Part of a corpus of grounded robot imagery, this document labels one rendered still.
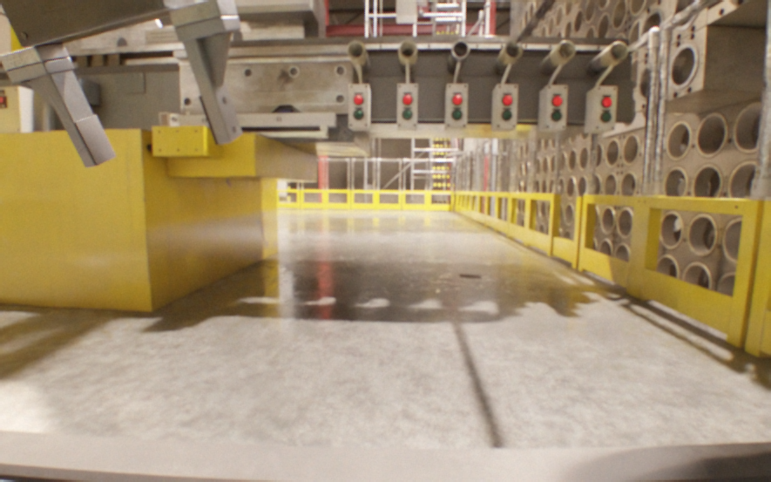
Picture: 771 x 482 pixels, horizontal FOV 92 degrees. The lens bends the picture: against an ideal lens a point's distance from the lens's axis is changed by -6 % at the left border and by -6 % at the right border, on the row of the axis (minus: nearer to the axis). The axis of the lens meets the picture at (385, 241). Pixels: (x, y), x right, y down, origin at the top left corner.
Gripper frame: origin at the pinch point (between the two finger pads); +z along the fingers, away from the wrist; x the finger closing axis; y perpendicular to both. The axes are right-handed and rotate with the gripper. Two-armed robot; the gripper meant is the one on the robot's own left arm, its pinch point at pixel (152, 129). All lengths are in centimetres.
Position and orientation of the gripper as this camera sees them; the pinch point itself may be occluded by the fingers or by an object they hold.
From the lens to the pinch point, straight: 40.2
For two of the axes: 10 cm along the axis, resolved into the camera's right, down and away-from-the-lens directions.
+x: -9.8, 1.0, 1.5
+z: 1.6, 8.6, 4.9
